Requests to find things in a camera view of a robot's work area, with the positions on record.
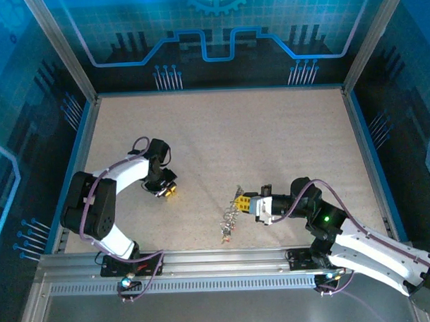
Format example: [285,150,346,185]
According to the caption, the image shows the thin aluminium cross rail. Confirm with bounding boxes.
[95,83,345,100]

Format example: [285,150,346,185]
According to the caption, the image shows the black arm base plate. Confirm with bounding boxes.
[286,246,333,272]
[100,253,166,279]

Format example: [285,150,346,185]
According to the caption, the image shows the grey metal sheet panel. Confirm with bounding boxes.
[37,283,422,322]

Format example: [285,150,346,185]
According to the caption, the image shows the LED connector board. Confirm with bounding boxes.
[313,269,347,287]
[116,276,143,292]

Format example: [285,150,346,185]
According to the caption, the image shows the aluminium frame post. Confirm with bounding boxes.
[338,0,413,96]
[21,0,100,107]

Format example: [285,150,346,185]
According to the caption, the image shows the aluminium side rail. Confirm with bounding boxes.
[340,85,399,244]
[44,96,108,254]

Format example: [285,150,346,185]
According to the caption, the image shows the grey keyring with small rings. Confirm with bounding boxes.
[217,184,248,245]

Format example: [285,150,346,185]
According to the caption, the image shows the aluminium mounting rail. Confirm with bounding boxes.
[36,240,417,285]

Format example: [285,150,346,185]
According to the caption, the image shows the slotted grey cable duct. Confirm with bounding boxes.
[49,274,318,298]

